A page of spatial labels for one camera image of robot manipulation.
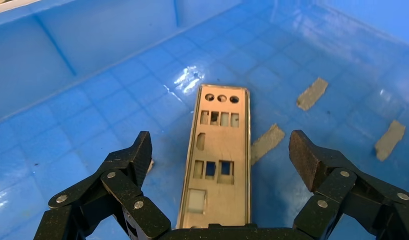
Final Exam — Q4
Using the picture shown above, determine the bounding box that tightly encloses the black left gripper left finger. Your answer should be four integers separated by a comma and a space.
33, 131, 172, 240

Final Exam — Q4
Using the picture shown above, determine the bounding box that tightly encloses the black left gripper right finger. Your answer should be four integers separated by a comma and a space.
288, 129, 409, 240

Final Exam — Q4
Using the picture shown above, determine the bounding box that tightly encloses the silver metal I/O shield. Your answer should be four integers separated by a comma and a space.
175, 83, 252, 230

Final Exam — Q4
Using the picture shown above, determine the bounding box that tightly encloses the blue plastic tray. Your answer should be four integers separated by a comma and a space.
0, 0, 409, 240

